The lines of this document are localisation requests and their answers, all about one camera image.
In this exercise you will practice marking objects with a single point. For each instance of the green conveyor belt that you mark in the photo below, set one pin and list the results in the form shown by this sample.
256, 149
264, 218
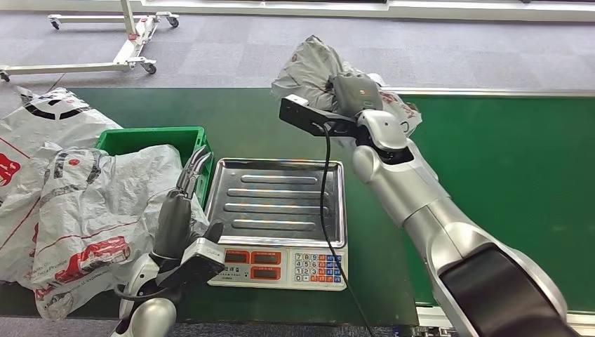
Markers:
511, 163

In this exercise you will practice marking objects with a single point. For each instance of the white wheeled stand frame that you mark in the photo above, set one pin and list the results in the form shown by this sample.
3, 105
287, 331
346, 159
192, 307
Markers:
132, 44

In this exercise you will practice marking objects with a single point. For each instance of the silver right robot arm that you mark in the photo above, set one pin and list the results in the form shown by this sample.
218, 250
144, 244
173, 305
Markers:
441, 223

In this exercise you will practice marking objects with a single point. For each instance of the white conveyor roller end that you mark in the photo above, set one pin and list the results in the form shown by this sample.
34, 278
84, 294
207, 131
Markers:
377, 78

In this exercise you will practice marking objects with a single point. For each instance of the electronic scale with steel tray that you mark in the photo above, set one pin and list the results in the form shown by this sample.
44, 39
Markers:
274, 204

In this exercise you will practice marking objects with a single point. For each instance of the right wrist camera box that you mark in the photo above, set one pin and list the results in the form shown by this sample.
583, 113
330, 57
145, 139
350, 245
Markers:
311, 116

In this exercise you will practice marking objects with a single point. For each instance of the green plastic crate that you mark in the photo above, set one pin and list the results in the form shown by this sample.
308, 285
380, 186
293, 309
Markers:
144, 138

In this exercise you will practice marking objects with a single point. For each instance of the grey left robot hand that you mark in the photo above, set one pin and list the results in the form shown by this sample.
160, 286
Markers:
173, 223

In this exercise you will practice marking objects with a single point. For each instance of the silver conveyor side rail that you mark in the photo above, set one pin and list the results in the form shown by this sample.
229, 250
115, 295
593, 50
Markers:
581, 318
488, 92

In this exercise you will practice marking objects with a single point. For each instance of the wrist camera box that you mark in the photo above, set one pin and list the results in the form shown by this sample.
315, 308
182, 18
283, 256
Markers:
311, 116
200, 263

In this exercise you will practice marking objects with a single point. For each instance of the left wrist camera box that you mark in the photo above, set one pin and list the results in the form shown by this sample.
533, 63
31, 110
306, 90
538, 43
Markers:
200, 263

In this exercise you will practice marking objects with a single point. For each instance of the grey poly mailer package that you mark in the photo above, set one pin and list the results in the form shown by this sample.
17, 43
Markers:
307, 69

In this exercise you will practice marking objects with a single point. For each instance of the crumpled grey poly mailer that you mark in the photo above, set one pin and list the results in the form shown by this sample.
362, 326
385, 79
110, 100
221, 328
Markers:
93, 200

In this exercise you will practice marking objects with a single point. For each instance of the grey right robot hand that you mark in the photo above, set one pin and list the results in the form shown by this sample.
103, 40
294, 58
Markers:
355, 95

